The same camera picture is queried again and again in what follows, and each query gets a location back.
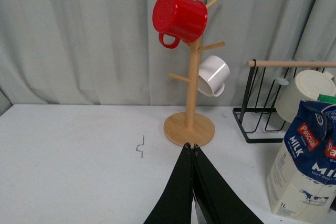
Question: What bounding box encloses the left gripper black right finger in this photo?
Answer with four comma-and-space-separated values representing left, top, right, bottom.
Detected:
192, 144, 262, 223

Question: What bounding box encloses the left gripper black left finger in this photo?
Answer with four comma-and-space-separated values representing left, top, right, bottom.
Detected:
145, 143, 193, 224

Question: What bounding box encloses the Pascual milk carton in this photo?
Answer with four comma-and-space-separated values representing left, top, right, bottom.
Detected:
266, 101, 335, 223

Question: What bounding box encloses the wooden mug tree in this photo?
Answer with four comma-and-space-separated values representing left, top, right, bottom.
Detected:
163, 0, 226, 147

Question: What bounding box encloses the white enamel mug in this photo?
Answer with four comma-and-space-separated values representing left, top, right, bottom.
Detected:
197, 55, 230, 97

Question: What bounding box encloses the cream ribbed mug left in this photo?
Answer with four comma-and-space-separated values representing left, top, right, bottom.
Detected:
275, 70, 335, 123

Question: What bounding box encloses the red enamel mug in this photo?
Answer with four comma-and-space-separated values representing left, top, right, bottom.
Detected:
152, 0, 208, 49

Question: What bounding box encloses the grey curtain backdrop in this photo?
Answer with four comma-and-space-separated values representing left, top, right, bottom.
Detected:
1, 0, 335, 112

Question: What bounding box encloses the black wire cup rack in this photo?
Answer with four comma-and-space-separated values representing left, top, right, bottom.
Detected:
233, 59, 335, 144

